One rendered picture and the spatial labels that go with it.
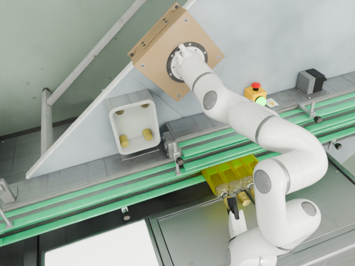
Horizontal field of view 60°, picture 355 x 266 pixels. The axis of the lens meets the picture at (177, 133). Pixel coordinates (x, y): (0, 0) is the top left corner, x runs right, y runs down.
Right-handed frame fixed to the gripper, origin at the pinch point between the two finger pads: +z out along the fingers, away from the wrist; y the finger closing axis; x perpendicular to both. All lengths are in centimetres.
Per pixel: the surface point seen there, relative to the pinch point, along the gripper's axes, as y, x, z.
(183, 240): -13.1, 18.9, -4.3
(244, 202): 0.8, -4.8, 0.5
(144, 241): -13.0, 34.0, -3.7
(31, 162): -16, 97, 52
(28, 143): -16, 105, 69
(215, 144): 13.6, 3.4, 19.4
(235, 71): 32, -8, 44
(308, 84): 22, -42, 46
